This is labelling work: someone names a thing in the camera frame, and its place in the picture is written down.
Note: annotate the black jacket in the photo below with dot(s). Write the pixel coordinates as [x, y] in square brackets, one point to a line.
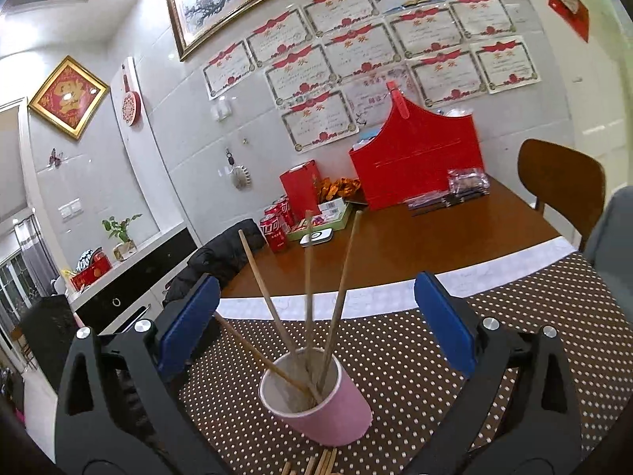
[217, 257]

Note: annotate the bunch of wooden chopsticks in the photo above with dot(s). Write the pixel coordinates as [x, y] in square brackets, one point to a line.
[308, 282]

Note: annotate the small potted plant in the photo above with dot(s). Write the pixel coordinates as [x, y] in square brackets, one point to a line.
[121, 237]

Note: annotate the red soda can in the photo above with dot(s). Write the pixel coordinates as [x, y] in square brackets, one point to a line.
[275, 235]
[282, 210]

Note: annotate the gold framed landscape painting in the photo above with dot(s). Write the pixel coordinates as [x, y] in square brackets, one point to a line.
[222, 0]

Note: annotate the small red box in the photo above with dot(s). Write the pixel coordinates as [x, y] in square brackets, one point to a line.
[299, 190]

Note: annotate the group of wall certificates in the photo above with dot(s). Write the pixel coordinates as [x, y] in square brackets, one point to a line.
[356, 44]

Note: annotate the dark flat packet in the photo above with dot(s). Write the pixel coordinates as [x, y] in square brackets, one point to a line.
[435, 200]

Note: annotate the hanging keys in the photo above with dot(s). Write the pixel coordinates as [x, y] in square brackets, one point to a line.
[229, 161]

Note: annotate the pile of orange snack packets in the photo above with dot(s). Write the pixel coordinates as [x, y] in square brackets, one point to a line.
[341, 188]

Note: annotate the white wall switch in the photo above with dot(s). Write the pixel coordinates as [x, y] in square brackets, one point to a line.
[70, 209]

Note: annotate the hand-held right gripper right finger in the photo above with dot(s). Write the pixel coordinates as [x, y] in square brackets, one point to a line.
[447, 321]

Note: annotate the grey curtain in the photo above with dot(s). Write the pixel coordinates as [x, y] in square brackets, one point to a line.
[37, 257]

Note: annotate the pink paper cup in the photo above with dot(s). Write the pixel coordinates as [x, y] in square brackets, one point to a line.
[336, 415]

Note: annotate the red square wall decoration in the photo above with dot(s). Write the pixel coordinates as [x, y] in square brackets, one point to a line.
[568, 5]

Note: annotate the pile of wooden chopsticks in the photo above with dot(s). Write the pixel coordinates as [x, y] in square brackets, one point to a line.
[324, 465]

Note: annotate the red gold framed picture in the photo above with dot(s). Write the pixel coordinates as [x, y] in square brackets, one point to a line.
[67, 96]

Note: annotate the small white device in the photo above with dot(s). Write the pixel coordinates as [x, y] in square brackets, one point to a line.
[316, 238]

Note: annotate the dark cabinet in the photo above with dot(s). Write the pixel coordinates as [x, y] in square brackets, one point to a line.
[47, 336]

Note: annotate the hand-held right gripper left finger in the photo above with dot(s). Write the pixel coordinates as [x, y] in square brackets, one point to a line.
[190, 326]

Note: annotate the white table sheet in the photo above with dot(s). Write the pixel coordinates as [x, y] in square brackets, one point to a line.
[376, 302]

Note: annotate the large red gift box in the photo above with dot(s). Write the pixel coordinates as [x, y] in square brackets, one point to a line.
[420, 158]

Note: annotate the round hanging brush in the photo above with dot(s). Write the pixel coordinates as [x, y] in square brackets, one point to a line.
[241, 178]

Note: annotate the grey cloth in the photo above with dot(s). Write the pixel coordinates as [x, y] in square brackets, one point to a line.
[613, 232]

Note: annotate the red round wall ornament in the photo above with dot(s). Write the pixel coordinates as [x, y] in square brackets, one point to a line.
[129, 109]

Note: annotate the red tin box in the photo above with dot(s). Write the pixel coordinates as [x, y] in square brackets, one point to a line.
[91, 274]

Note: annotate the brown polka-dot tablecloth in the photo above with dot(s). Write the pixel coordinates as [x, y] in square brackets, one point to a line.
[395, 356]

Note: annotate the black and white sideboard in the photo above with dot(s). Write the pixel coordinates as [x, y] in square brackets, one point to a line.
[133, 282]

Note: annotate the green flat box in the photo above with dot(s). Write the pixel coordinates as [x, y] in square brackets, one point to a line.
[341, 222]

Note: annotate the brown wooden chair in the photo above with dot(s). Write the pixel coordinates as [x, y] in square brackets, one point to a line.
[559, 173]

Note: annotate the white wall socket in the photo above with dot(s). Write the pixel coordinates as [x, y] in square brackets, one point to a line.
[222, 110]

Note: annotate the butterfly wall decal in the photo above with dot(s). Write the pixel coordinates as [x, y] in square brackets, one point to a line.
[57, 157]

